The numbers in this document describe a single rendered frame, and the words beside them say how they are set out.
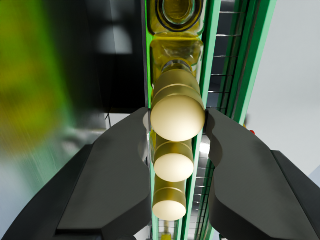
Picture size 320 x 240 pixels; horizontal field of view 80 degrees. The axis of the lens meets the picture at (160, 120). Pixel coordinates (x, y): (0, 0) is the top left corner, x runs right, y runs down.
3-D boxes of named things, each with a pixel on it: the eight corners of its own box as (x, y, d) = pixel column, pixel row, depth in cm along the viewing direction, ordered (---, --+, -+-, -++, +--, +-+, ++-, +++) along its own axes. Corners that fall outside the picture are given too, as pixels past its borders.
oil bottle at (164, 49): (159, 22, 36) (145, 44, 17) (190, 22, 35) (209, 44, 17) (159, 54, 38) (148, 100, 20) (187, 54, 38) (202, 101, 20)
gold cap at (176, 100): (153, 68, 14) (146, 92, 11) (201, 68, 14) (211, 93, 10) (154, 110, 16) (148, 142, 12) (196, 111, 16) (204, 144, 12)
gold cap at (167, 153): (155, 121, 19) (151, 151, 15) (192, 122, 19) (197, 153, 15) (155, 149, 21) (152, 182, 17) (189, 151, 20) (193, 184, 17)
